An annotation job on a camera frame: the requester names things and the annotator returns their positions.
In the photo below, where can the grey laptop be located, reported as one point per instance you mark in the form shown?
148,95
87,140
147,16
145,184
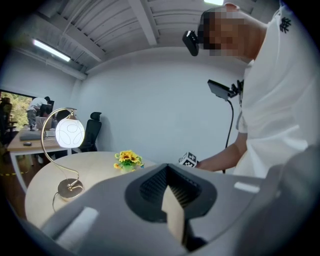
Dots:
30,136

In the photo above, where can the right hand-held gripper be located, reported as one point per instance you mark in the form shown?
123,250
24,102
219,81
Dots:
189,160

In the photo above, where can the small black device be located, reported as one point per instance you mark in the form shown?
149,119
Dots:
27,143

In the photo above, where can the person's white shirt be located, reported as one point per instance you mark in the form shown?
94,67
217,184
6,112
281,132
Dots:
277,100

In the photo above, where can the yellow black floor tape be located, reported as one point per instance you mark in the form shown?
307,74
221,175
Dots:
11,173

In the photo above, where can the black monitor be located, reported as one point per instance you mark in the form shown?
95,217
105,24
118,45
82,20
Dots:
46,110

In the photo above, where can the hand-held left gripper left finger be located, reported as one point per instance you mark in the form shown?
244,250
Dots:
110,212

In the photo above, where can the person's head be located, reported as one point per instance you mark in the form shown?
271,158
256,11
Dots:
232,30

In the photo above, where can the yellow sunflower pot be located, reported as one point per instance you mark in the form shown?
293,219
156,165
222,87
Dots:
128,158

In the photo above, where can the black office chair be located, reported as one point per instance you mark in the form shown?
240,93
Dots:
91,132

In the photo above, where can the gold desk lamp white globe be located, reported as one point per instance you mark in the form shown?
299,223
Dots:
70,132

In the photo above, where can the black head-worn camera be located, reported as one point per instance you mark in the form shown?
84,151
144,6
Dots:
191,42

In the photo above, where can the wooden desk white legs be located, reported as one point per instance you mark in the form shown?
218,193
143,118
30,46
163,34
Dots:
22,146

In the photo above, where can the long ceiling light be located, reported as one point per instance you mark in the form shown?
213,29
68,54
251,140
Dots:
51,50
213,1

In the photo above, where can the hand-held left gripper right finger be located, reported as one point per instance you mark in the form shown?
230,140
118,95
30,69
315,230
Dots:
225,200

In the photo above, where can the person's right forearm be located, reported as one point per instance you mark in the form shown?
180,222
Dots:
225,156

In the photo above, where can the window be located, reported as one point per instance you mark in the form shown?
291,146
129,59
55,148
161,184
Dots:
17,107

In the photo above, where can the black chest-mounted device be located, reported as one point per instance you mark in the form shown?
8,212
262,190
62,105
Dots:
220,89

